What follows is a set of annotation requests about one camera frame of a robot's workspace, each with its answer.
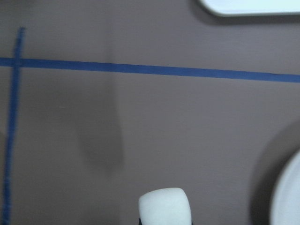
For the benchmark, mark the white bear tray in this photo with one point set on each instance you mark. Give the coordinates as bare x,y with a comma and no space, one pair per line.
231,8

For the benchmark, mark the cream round plate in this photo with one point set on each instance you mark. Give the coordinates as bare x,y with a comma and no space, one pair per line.
285,204

